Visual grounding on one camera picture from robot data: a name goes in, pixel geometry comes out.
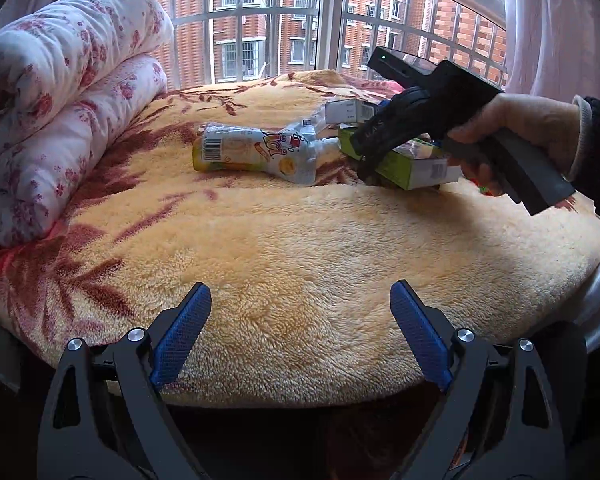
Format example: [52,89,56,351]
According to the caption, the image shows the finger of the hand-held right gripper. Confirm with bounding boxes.
[351,105,423,186]

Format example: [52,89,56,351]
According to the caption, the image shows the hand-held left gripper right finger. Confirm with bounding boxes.
[389,280,568,480]

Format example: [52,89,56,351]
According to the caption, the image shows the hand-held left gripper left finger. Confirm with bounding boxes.
[36,281,213,480]

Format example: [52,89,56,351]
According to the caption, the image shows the green cardboard box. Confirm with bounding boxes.
[337,126,463,191]

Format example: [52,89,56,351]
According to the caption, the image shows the person's right hand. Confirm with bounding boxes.
[444,92,581,198]

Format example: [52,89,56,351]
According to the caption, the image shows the white cardboard box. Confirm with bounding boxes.
[325,99,396,126]

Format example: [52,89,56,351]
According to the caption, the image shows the sheer pink curtain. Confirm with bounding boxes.
[500,0,600,106]

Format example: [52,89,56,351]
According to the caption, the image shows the plush floral blanket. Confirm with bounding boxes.
[0,70,600,408]

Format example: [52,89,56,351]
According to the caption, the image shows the white squeeze pouch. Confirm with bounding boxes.
[192,117,342,186]

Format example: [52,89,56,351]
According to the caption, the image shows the metal window guard bars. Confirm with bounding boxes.
[130,0,508,86]

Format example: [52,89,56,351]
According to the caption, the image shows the red brick building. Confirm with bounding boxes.
[130,0,508,86]

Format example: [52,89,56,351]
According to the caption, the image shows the folded pink floral quilt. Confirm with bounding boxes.
[0,0,175,248]

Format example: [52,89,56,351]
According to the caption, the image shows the grey window frame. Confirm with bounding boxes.
[70,0,511,86]

